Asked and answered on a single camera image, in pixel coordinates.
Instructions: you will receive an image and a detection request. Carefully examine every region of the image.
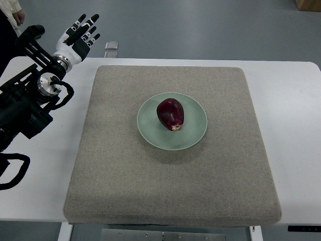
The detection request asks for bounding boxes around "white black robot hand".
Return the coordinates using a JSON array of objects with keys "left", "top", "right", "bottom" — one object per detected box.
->
[{"left": 53, "top": 14, "right": 100, "bottom": 70}]

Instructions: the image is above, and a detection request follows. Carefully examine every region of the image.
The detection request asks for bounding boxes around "bystander hand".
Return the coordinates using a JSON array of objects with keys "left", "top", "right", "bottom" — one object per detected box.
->
[{"left": 12, "top": 10, "right": 25, "bottom": 26}]

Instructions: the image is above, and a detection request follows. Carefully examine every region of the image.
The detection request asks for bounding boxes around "red apple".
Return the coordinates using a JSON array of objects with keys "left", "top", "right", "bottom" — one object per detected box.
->
[{"left": 156, "top": 98, "right": 185, "bottom": 131}]

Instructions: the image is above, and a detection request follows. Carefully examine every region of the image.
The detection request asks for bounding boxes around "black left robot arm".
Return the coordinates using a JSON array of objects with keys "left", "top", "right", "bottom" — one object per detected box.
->
[{"left": 1, "top": 25, "right": 74, "bottom": 151}]

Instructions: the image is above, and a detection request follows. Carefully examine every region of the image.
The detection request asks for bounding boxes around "green round plate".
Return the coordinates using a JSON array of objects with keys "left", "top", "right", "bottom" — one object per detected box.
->
[{"left": 137, "top": 92, "right": 208, "bottom": 151}]

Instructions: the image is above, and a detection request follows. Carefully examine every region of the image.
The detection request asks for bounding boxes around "bystander in beige jacket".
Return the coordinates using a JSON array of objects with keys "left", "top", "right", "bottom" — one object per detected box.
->
[{"left": 1, "top": 0, "right": 22, "bottom": 75}]

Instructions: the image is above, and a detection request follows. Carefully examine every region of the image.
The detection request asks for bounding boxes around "clear plastic floor piece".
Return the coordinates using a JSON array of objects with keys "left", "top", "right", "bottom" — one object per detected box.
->
[{"left": 105, "top": 41, "right": 118, "bottom": 50}]

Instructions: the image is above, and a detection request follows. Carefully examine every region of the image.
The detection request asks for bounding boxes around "beige fabric cushion mat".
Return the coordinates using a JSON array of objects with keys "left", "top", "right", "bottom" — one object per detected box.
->
[{"left": 63, "top": 66, "right": 281, "bottom": 227}]

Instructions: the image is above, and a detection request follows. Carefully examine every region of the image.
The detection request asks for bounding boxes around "white table leg left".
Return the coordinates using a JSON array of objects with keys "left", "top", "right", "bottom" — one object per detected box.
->
[{"left": 57, "top": 222, "right": 73, "bottom": 241}]

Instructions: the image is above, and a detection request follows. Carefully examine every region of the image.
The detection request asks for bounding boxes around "white table leg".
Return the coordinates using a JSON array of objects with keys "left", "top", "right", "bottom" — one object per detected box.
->
[
  {"left": 57, "top": 222, "right": 73, "bottom": 241},
  {"left": 249, "top": 226, "right": 263, "bottom": 241}
]

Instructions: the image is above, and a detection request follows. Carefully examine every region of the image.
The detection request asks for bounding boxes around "cardboard box corner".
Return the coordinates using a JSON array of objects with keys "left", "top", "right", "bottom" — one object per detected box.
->
[{"left": 295, "top": 0, "right": 321, "bottom": 12}]

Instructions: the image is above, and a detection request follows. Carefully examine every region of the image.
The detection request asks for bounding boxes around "white table leg right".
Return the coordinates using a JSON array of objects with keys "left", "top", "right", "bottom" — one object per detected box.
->
[{"left": 249, "top": 226, "right": 263, "bottom": 241}]

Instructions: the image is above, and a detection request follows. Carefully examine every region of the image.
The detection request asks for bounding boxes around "black table control panel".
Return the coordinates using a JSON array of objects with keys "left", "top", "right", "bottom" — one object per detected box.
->
[{"left": 287, "top": 225, "right": 321, "bottom": 232}]

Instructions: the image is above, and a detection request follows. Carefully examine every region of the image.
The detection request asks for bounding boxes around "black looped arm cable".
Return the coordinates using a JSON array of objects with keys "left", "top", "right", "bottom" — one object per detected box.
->
[{"left": 0, "top": 152, "right": 31, "bottom": 191}]

